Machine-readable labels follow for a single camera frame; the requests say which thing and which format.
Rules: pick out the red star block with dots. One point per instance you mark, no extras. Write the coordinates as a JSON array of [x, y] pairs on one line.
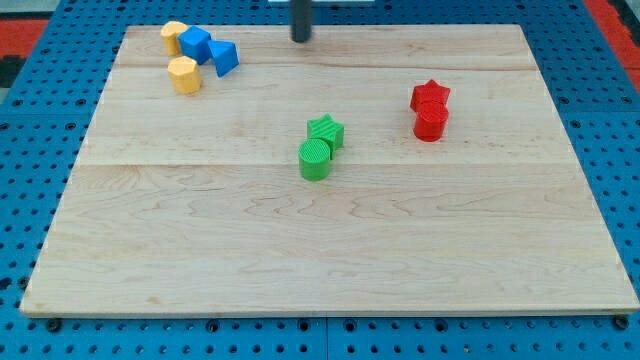
[[431, 91]]

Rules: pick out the blue cube block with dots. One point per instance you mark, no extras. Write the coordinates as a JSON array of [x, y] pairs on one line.
[[194, 44]]

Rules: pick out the green cylinder block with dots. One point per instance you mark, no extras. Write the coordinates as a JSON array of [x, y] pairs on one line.
[[314, 159]]

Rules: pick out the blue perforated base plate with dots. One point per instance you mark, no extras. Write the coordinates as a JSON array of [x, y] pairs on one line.
[[48, 109]]

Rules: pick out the yellow hexagon block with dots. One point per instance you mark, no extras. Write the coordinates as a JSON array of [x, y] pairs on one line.
[[185, 75]]

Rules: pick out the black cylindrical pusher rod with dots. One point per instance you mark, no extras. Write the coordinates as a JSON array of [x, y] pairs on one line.
[[301, 16]]

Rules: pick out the red cylinder block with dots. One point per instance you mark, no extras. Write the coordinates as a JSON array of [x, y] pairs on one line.
[[431, 120]]

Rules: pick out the blue triangular block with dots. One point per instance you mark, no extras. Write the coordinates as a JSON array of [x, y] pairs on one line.
[[224, 55]]

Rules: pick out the yellow heart block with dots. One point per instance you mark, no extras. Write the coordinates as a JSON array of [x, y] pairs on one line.
[[169, 33]]

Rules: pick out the green star block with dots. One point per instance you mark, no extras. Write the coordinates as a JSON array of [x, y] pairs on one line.
[[328, 130]]

